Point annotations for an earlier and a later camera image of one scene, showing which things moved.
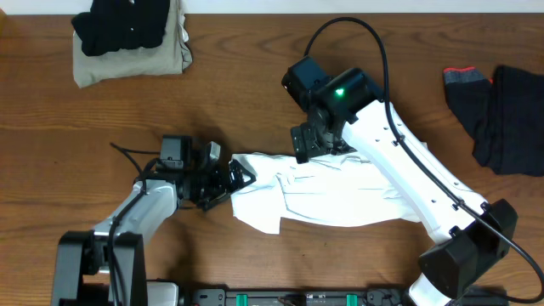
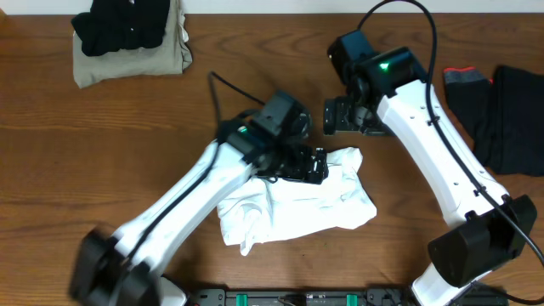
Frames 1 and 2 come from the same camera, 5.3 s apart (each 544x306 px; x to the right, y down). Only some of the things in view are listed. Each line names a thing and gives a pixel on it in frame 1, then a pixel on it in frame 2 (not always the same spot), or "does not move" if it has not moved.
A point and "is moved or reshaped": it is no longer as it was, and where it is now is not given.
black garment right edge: x=517 y=124 does not move
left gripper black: x=221 y=185 -> x=316 y=166
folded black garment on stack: x=113 y=25 does not move
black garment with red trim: x=469 y=96 does not move
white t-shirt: x=341 y=188 is moved or reshaped
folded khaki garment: x=172 y=56 does not move
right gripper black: x=308 y=145 -> x=337 y=117
